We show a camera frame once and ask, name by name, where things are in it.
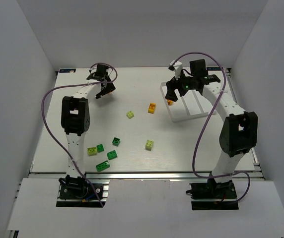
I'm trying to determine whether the yellow lego brick slope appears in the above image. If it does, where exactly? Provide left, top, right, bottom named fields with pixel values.
left=147, top=103, right=156, bottom=114

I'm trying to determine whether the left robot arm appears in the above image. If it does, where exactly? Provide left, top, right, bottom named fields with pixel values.
left=61, top=63, right=115, bottom=178

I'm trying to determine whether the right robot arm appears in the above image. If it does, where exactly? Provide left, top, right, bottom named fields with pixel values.
left=165, top=59, right=258, bottom=185

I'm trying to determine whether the blue label sticker right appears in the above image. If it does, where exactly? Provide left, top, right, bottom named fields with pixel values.
left=207, top=66, right=221, bottom=71

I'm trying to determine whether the blue label sticker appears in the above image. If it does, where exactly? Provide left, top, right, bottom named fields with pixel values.
left=59, top=68, right=76, bottom=73
left=207, top=66, right=221, bottom=71

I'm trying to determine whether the white divided sorting tray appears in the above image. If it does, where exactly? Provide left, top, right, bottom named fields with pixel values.
left=160, top=82, right=213, bottom=122

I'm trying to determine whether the light green square lego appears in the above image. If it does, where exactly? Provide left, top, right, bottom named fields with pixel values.
left=126, top=111, right=135, bottom=119

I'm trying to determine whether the blue label sticker left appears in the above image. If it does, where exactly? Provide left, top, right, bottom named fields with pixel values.
left=59, top=68, right=76, bottom=73

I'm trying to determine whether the dark green square lego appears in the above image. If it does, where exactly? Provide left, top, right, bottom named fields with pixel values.
left=112, top=137, right=121, bottom=146

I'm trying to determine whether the light green lego near centre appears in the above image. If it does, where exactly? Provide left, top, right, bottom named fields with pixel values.
left=145, top=140, right=154, bottom=151

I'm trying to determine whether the light green flat lego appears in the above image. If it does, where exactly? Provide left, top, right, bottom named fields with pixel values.
left=87, top=147, right=98, bottom=156

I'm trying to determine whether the green long lego brick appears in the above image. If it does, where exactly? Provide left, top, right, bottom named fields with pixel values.
left=96, top=161, right=110, bottom=172

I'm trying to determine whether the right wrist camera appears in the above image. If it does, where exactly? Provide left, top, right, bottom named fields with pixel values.
left=168, top=61, right=183, bottom=79

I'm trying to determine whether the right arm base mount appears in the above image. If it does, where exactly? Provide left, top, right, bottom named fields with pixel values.
left=186, top=181, right=239, bottom=211

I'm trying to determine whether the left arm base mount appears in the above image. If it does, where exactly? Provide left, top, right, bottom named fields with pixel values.
left=56, top=175, right=106, bottom=208

